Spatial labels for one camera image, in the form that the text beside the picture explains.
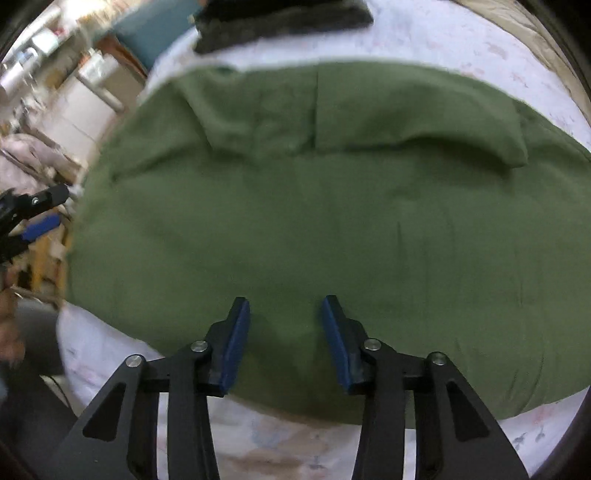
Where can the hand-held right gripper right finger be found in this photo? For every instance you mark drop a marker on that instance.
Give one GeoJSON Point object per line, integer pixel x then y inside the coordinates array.
{"type": "Point", "coordinates": [336, 341]}

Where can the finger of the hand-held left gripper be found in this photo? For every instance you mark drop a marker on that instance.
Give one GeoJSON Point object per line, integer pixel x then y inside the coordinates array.
{"type": "Point", "coordinates": [51, 194]}
{"type": "Point", "coordinates": [41, 227]}

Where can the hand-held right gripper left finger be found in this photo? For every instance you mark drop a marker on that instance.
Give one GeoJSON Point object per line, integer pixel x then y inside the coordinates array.
{"type": "Point", "coordinates": [236, 341]}

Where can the green pants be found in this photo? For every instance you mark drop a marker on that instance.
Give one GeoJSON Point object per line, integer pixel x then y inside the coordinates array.
{"type": "Point", "coordinates": [323, 258]}

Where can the pale crumpled cloth pile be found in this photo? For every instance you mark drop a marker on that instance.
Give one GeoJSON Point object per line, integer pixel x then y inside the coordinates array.
{"type": "Point", "coordinates": [32, 157]}

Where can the white cabinet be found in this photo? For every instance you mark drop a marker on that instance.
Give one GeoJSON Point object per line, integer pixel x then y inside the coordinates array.
{"type": "Point", "coordinates": [87, 99]}

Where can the teal cushion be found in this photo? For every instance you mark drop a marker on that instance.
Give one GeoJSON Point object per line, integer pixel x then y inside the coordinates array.
{"type": "Point", "coordinates": [152, 34]}

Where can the dark folded cloth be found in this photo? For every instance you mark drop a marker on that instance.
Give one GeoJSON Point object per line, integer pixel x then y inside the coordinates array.
{"type": "Point", "coordinates": [281, 21]}

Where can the white printed bed sheet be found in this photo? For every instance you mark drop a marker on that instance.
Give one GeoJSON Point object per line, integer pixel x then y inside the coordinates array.
{"type": "Point", "coordinates": [461, 41]}

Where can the beige blanket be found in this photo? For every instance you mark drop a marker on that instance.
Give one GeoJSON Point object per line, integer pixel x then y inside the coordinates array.
{"type": "Point", "coordinates": [521, 23]}

